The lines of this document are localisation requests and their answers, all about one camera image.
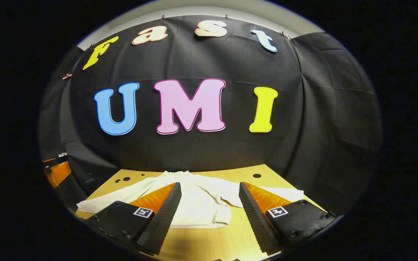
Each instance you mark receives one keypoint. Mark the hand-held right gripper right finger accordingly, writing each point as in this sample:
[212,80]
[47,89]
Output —
[256,221]

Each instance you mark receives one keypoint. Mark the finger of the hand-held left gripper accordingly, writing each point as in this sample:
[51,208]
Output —
[58,174]

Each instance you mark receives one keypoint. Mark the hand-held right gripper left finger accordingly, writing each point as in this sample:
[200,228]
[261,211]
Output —
[162,221]

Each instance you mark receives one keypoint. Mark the white long-sleeved garment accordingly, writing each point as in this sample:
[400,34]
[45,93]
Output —
[201,203]

